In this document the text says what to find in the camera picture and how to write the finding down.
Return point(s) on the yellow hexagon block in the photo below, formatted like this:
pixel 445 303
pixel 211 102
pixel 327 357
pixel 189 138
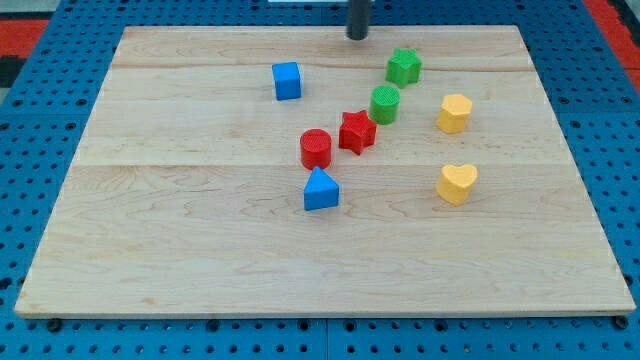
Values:
pixel 454 113

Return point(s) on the blue cube block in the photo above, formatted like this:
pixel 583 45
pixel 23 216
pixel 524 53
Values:
pixel 287 81

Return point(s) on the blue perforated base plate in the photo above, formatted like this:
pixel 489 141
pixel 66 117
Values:
pixel 44 113

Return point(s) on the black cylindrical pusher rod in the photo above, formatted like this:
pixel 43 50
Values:
pixel 358 18

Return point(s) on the red cylinder block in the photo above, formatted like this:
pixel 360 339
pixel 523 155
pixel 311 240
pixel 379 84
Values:
pixel 316 148

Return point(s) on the green star block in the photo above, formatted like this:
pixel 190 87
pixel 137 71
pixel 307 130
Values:
pixel 404 67

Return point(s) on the red star block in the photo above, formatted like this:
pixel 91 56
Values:
pixel 357 131

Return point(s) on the light wooden board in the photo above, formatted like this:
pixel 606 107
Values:
pixel 184 198

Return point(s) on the yellow heart block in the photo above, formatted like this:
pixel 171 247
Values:
pixel 455 183

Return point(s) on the blue triangle block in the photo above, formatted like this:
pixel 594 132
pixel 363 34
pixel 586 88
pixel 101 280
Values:
pixel 321 191

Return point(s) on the green cylinder block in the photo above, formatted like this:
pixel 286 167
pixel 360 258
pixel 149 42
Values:
pixel 384 104

